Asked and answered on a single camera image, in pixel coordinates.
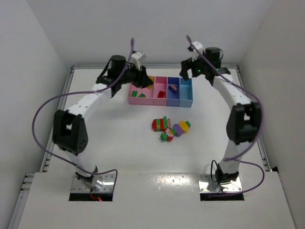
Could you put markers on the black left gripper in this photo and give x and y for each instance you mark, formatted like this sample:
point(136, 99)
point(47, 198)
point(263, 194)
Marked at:
point(140, 77)

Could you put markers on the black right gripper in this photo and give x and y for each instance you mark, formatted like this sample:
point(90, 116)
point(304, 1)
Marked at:
point(189, 66)

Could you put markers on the red lego brick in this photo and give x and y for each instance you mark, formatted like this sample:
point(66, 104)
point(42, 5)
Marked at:
point(161, 94)

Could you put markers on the red green lego block cluster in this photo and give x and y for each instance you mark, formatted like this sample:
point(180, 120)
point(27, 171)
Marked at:
point(160, 124)

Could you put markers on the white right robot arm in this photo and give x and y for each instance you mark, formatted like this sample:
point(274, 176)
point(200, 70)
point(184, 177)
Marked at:
point(245, 117)

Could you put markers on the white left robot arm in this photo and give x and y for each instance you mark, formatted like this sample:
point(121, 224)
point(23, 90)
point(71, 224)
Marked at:
point(69, 126)

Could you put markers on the pink and blue sorting tray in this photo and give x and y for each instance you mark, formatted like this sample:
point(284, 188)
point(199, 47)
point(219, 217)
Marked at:
point(165, 91)

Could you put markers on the white flower lego piece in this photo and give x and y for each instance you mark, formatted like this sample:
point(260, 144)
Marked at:
point(168, 132)

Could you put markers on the green lego brick bottom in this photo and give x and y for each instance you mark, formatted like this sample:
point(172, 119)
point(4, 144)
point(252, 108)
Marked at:
point(163, 137)

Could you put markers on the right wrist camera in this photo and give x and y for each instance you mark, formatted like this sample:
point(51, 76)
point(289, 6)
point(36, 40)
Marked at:
point(196, 49)

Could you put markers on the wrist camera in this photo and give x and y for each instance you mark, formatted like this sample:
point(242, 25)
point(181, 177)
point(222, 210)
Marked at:
point(196, 49)
point(137, 58)

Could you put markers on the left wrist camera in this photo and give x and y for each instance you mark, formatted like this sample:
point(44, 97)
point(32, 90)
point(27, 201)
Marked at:
point(137, 58)

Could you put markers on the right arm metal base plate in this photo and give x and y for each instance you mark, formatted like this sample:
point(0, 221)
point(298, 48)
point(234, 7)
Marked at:
point(208, 186)

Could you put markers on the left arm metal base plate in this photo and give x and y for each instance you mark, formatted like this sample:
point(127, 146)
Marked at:
point(99, 184)

